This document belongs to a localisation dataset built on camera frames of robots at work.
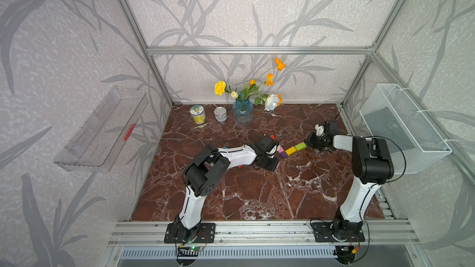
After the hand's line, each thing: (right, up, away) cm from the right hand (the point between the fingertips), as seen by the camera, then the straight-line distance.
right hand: (303, 139), depth 103 cm
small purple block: (-13, -7, -7) cm, 16 cm away
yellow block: (-8, -6, -5) cm, 11 cm away
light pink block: (-14, -5, -4) cm, 15 cm away
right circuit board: (+7, -41, -32) cm, 53 cm away
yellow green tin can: (-60, +14, +2) cm, 62 cm away
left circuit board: (-51, -39, -33) cm, 72 cm away
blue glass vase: (-34, +15, -1) cm, 37 cm away
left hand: (-17, -13, -12) cm, 24 cm away
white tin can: (-48, +15, +6) cm, 51 cm away
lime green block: (-3, -4, -4) cm, 6 cm away
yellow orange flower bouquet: (-20, +19, -18) cm, 34 cm away
